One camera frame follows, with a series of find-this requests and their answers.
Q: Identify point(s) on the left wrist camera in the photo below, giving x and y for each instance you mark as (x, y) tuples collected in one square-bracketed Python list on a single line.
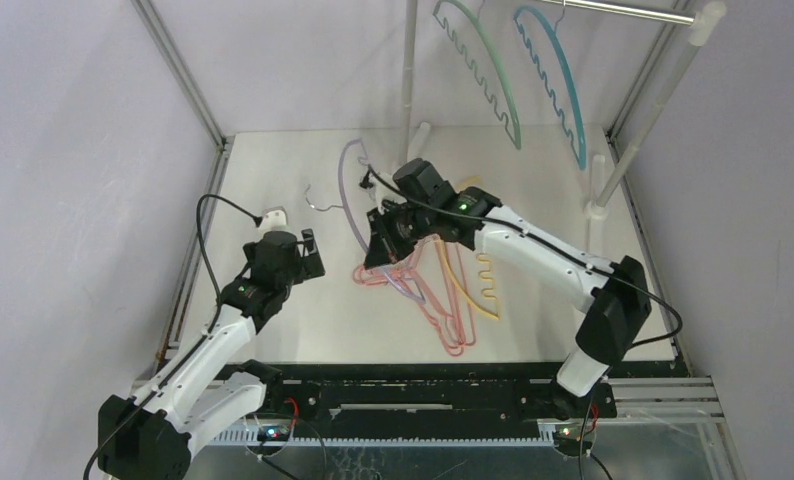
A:
[(273, 219)]

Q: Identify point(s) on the teal wavy hanger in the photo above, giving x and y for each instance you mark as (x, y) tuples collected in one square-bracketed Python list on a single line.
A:
[(566, 104)]

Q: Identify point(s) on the white clothes rack frame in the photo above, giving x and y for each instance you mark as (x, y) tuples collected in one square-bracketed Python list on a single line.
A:
[(700, 32)]

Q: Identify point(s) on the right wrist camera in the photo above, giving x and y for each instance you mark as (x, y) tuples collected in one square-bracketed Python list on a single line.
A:
[(377, 191)]

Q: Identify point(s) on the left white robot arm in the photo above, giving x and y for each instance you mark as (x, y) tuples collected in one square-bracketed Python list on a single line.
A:
[(158, 430)]

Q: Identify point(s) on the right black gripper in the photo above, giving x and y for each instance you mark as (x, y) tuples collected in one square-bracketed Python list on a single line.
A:
[(381, 238)]

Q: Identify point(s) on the right aluminium frame post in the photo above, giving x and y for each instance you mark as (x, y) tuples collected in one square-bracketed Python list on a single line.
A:
[(642, 79)]

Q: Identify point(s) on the left aluminium frame post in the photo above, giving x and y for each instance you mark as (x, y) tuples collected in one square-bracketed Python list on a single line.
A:
[(177, 65)]

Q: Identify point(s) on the purple wavy hanger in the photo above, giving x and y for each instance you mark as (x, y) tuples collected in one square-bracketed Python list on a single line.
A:
[(345, 206)]

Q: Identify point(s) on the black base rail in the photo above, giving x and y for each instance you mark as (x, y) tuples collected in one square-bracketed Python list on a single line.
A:
[(435, 401)]

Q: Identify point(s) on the aluminium frame post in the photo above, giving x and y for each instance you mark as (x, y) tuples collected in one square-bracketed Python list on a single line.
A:
[(177, 65), (642, 79)]

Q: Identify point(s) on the metal hanging rod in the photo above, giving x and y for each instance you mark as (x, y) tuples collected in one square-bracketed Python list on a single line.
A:
[(629, 10)]

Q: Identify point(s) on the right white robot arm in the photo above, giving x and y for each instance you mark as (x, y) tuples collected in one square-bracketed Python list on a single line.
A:
[(612, 296)]

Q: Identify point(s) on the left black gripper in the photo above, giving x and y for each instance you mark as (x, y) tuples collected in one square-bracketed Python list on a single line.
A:
[(309, 267)]

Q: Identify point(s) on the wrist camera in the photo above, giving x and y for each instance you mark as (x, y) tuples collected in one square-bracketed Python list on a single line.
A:
[(377, 191), (273, 219)]

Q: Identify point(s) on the green wavy hanger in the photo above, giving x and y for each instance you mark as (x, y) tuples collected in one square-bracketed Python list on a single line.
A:
[(486, 69)]

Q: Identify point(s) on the yellow wavy hanger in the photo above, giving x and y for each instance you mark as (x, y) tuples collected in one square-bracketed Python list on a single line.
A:
[(460, 286)]

